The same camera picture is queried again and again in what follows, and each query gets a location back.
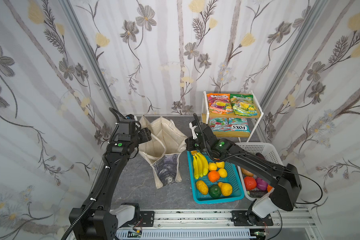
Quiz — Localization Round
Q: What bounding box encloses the green avocado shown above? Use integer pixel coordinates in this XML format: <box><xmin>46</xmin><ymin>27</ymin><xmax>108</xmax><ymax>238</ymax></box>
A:
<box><xmin>209</xmin><ymin>185</ymin><xmax>222</xmax><ymax>199</ymax></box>

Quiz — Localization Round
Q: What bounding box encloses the purple onion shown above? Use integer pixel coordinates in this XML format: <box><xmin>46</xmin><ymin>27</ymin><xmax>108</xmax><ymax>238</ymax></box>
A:
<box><xmin>256</xmin><ymin>178</ymin><xmax>268</xmax><ymax>191</ymax></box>

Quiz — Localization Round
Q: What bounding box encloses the white plastic basket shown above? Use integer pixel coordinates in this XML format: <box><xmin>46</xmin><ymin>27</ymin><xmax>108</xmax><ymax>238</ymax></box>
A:
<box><xmin>237</xmin><ymin>142</ymin><xmax>284</xmax><ymax>201</ymax></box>

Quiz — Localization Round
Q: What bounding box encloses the cream canvas tote bag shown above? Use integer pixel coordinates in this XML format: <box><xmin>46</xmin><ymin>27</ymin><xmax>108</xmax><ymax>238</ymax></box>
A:
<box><xmin>139</xmin><ymin>116</ymin><xmax>187</xmax><ymax>189</ymax></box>

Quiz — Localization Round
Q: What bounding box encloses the orange candy bag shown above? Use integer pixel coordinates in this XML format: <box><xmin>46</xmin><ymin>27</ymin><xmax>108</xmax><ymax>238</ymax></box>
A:
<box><xmin>207</xmin><ymin>93</ymin><xmax>233</xmax><ymax>115</ymax></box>

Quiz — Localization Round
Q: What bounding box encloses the aluminium rail base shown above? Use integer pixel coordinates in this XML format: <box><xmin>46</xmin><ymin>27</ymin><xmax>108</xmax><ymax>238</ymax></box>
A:
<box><xmin>65</xmin><ymin>207</ymin><xmax>323</xmax><ymax>240</ymax></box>

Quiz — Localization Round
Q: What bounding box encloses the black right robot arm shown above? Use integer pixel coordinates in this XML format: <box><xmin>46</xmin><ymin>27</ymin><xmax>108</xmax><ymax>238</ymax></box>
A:
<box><xmin>186</xmin><ymin>114</ymin><xmax>302</xmax><ymax>224</ymax></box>

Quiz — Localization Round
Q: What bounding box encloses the green yellow candy bag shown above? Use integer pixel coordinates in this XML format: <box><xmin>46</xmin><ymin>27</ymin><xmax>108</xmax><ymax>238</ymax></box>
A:
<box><xmin>230</xmin><ymin>94</ymin><xmax>258</xmax><ymax>117</ymax></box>

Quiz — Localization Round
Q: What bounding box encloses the brown potato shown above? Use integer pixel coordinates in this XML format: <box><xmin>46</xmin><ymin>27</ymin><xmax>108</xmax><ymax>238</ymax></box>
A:
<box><xmin>241</xmin><ymin>168</ymin><xmax>254</xmax><ymax>177</ymax></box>

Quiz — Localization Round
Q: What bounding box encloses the dark eggplant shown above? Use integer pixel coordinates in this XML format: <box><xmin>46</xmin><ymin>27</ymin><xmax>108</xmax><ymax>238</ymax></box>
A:
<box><xmin>255</xmin><ymin>153</ymin><xmax>266</xmax><ymax>160</ymax></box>

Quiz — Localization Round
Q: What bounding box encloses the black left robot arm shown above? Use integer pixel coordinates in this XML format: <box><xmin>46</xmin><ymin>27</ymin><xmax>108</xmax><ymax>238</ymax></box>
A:
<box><xmin>62</xmin><ymin>108</ymin><xmax>152</xmax><ymax>240</ymax></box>

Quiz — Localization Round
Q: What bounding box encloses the white metal wooden shelf rack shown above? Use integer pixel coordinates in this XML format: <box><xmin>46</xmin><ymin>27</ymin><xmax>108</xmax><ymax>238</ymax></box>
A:
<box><xmin>201</xmin><ymin>91</ymin><xmax>264</xmax><ymax>142</ymax></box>

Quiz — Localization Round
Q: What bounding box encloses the orange fruit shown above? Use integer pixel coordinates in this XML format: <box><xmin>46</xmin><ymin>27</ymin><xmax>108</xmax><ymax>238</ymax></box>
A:
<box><xmin>208</xmin><ymin>171</ymin><xmax>220</xmax><ymax>183</ymax></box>

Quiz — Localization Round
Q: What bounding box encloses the yellow bumpy citrus left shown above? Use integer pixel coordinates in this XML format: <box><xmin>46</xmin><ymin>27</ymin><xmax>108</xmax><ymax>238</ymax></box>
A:
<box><xmin>196</xmin><ymin>180</ymin><xmax>209</xmax><ymax>196</ymax></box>

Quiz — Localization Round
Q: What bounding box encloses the yellow pear right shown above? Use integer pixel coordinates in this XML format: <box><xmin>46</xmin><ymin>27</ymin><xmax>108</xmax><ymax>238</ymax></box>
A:
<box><xmin>218</xmin><ymin>182</ymin><xmax>233</xmax><ymax>197</ymax></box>

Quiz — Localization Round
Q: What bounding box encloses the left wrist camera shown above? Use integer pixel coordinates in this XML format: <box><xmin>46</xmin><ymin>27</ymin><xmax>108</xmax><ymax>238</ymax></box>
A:
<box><xmin>125</xmin><ymin>114</ymin><xmax>138</xmax><ymax>122</ymax></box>

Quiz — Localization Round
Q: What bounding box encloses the dark cucumber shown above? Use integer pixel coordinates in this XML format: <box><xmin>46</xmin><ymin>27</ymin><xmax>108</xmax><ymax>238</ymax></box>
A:
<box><xmin>247</xmin><ymin>190</ymin><xmax>268</xmax><ymax>199</ymax></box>

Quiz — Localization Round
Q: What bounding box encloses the yellow banana bunch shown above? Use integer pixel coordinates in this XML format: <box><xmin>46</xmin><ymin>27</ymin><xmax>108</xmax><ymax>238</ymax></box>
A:
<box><xmin>191</xmin><ymin>151</ymin><xmax>209</xmax><ymax>180</ymax></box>

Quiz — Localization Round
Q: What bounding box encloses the yellow lemon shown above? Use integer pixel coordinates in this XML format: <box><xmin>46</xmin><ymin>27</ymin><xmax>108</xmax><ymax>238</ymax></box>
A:
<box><xmin>216</xmin><ymin>162</ymin><xmax>225</xmax><ymax>169</ymax></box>
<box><xmin>208</xmin><ymin>163</ymin><xmax>218</xmax><ymax>171</ymax></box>
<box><xmin>218</xmin><ymin>168</ymin><xmax>228</xmax><ymax>178</ymax></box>

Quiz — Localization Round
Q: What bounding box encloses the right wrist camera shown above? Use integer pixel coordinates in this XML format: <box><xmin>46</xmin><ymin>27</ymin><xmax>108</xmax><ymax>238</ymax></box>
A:
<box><xmin>189</xmin><ymin>121</ymin><xmax>198</xmax><ymax>140</ymax></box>

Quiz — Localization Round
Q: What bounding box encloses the teal plastic basket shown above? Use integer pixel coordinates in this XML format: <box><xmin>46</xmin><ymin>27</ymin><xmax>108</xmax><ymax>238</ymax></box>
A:
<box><xmin>187</xmin><ymin>151</ymin><xmax>245</xmax><ymax>204</ymax></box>

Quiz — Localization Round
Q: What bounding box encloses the red tomato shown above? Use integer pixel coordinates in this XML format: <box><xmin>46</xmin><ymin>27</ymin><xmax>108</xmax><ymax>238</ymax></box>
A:
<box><xmin>244</xmin><ymin>177</ymin><xmax>257</xmax><ymax>191</ymax></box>

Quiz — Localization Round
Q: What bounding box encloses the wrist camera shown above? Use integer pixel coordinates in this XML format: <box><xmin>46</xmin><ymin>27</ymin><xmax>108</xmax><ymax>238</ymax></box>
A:
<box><xmin>189</xmin><ymin>121</ymin><xmax>198</xmax><ymax>140</ymax></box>
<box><xmin>125</xmin><ymin>114</ymin><xmax>138</xmax><ymax>122</ymax></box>

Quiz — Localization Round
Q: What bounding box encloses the green mint candy bag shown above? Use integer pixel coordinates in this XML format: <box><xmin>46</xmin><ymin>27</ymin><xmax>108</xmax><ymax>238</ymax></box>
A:
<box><xmin>228</xmin><ymin>118</ymin><xmax>251</xmax><ymax>133</ymax></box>

